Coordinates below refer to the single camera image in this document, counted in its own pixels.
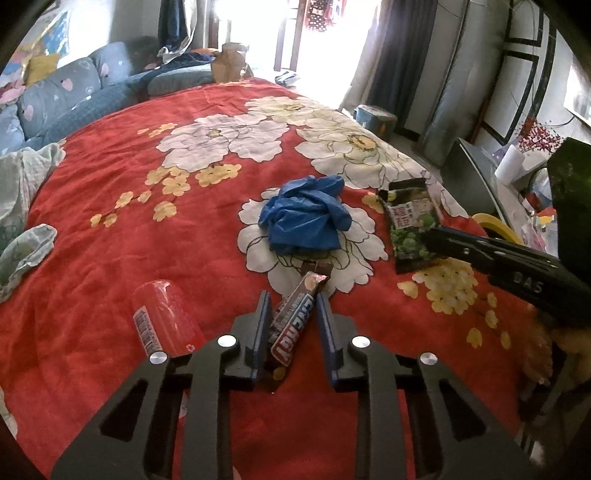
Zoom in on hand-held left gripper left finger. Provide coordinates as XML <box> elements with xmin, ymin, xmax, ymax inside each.
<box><xmin>50</xmin><ymin>291</ymin><xmax>273</xmax><ymax>480</ymax></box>

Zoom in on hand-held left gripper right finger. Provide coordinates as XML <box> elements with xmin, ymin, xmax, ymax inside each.
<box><xmin>315</xmin><ymin>294</ymin><xmax>539</xmax><ymax>480</ymax></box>

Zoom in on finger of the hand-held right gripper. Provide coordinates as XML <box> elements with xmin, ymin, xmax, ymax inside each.
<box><xmin>422</xmin><ymin>224</ymin><xmax>561</xmax><ymax>278</ymax></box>

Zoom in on brown snack bar wrapper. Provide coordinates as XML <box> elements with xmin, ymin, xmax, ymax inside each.
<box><xmin>265</xmin><ymin>261</ymin><xmax>333</xmax><ymax>381</ymax></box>

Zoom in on yellow rimmed bin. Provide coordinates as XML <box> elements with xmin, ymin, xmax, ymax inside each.
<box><xmin>468</xmin><ymin>212</ymin><xmax>525</xmax><ymax>245</ymax></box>

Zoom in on green snack packet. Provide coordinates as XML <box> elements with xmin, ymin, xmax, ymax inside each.
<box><xmin>379</xmin><ymin>178</ymin><xmax>446</xmax><ymax>275</ymax></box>

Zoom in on white paper towel roll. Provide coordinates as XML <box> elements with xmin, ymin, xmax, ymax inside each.
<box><xmin>494</xmin><ymin>145</ymin><xmax>527</xmax><ymax>183</ymax></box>

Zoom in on red berry branch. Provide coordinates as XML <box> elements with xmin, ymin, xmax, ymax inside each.
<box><xmin>517</xmin><ymin>115</ymin><xmax>564</xmax><ymax>153</ymax></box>

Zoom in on blue plastic bag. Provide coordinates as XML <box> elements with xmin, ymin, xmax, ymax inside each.
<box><xmin>259</xmin><ymin>174</ymin><xmax>352</xmax><ymax>254</ymax></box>

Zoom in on red floral blanket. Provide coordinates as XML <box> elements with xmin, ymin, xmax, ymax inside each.
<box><xmin>0</xmin><ymin>78</ymin><xmax>546</xmax><ymax>480</ymax></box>

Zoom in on blue storage box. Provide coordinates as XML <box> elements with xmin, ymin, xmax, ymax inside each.
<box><xmin>355</xmin><ymin>104</ymin><xmax>398</xmax><ymax>141</ymax></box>

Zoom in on grey standing air conditioner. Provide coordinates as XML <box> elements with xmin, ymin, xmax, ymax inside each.
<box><xmin>418</xmin><ymin>0</ymin><xmax>509</xmax><ymax>167</ymax></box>

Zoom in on dark grey curtain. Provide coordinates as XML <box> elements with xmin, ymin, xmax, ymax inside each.
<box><xmin>369</xmin><ymin>0</ymin><xmax>444</xmax><ymax>134</ymax></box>

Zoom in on brown paper bag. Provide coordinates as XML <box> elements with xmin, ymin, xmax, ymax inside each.
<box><xmin>211</xmin><ymin>42</ymin><xmax>254</xmax><ymax>84</ymax></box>

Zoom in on hanging laundry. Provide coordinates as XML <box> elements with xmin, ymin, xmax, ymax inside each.
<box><xmin>305</xmin><ymin>0</ymin><xmax>342</xmax><ymax>31</ymax></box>

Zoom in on dark blue clothes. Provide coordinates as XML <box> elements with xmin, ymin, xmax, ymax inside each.
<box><xmin>159</xmin><ymin>46</ymin><xmax>218</xmax><ymax>70</ymax></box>

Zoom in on light green cloth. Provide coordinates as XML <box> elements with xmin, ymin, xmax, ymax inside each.
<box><xmin>0</xmin><ymin>143</ymin><xmax>68</xmax><ymax>303</ymax></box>

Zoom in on blue patterned sofa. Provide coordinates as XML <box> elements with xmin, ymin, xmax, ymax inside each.
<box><xmin>0</xmin><ymin>37</ymin><xmax>218</xmax><ymax>155</ymax></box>

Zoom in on dark blue curtain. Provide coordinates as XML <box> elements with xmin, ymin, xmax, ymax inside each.
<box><xmin>159</xmin><ymin>0</ymin><xmax>199</xmax><ymax>54</ymax></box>

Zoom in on wall television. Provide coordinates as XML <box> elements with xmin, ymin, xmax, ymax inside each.
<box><xmin>563</xmin><ymin>60</ymin><xmax>591</xmax><ymax>123</ymax></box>

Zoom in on wall map poster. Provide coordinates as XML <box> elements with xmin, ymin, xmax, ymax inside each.
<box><xmin>4</xmin><ymin>11</ymin><xmax>70</xmax><ymax>79</ymax></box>

